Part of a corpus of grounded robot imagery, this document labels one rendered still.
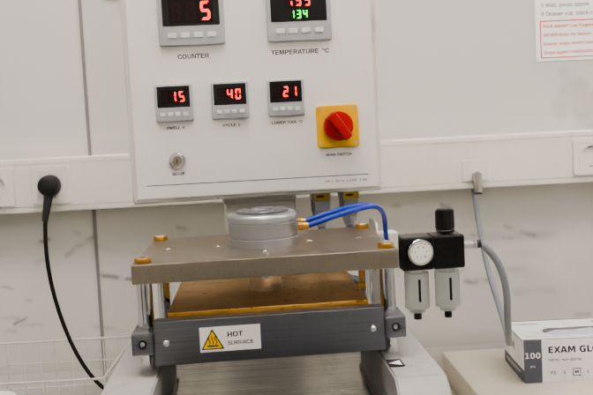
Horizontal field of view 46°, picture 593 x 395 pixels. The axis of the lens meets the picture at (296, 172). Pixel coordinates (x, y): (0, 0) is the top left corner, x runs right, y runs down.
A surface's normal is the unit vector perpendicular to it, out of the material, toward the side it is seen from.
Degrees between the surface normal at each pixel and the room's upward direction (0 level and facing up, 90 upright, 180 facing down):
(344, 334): 90
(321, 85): 90
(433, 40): 90
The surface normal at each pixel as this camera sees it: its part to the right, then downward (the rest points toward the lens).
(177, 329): 0.07, 0.06
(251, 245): -0.27, 0.07
